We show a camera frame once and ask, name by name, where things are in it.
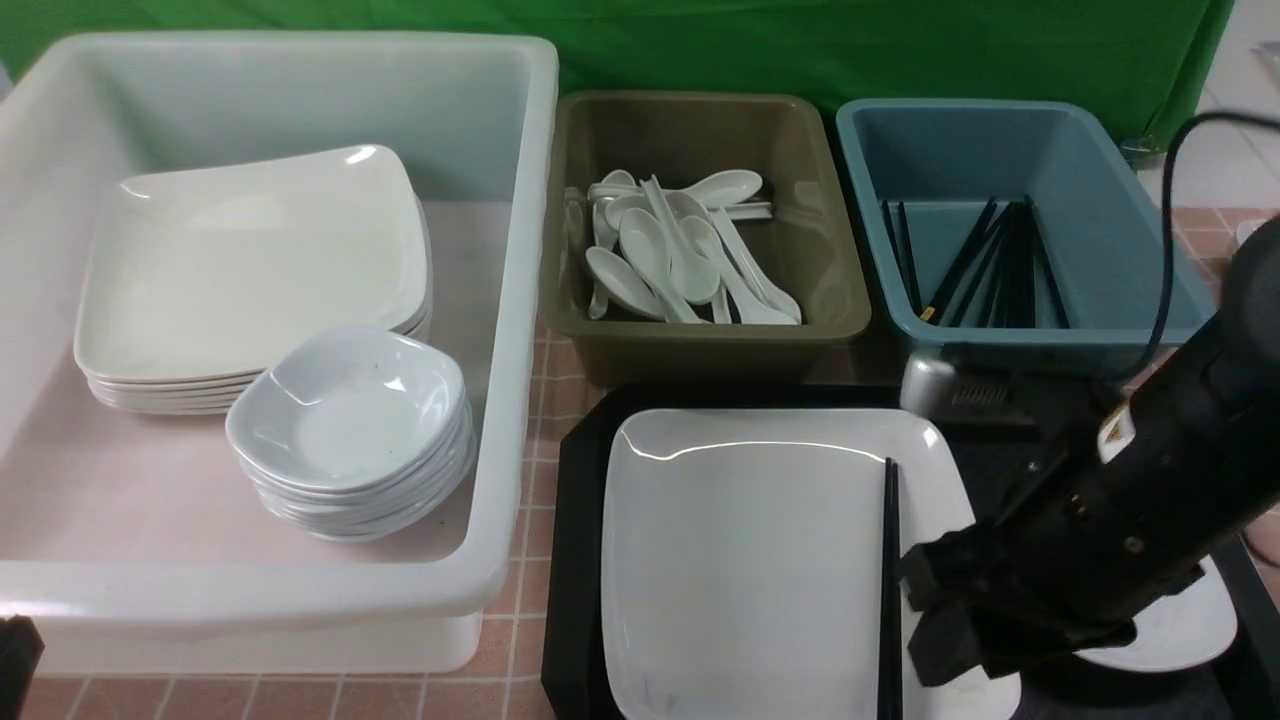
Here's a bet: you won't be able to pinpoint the large white plastic tub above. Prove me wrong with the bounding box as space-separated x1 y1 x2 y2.
1 32 558 676

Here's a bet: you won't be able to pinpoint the stack of small white bowls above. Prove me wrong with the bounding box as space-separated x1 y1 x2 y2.
225 325 479 544

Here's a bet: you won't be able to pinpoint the white plates at right edge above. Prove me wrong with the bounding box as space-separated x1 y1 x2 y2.
1234 218 1267 247

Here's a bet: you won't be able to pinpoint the pile of white spoons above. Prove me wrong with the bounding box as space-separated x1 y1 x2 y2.
564 169 803 325

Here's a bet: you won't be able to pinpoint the black chopsticks in bin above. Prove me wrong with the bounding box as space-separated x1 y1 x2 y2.
879 195 1073 329

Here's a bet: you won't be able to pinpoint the black serving tray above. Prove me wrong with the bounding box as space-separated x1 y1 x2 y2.
541 383 1277 719

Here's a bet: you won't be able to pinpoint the black object bottom left corner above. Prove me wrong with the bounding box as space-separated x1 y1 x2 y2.
0 615 45 720

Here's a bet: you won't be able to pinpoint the green backdrop cloth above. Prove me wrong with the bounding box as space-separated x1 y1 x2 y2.
1 1 1233 149

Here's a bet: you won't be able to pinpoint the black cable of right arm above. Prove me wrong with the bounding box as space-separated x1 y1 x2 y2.
1115 110 1280 386

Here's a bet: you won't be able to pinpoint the white square rice plate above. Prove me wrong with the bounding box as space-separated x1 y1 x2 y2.
600 407 974 719

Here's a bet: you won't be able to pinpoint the olive green plastic bin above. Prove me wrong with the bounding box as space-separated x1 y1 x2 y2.
540 91 873 387

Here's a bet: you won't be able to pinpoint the blue plastic bin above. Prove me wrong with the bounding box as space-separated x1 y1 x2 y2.
835 97 1164 380

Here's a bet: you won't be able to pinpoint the small white bowl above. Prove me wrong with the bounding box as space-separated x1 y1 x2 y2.
1075 557 1238 674

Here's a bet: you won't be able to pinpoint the stack of white square plates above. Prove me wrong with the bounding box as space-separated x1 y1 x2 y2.
73 145 434 415

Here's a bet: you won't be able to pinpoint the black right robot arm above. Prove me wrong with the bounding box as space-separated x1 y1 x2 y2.
899 218 1277 687

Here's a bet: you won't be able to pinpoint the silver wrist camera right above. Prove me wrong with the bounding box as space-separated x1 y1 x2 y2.
900 350 1041 427

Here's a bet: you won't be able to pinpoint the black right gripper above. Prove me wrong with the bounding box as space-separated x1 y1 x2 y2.
897 375 1206 688

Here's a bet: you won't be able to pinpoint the black chopsticks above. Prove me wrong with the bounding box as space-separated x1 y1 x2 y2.
879 195 1073 329
877 457 902 719

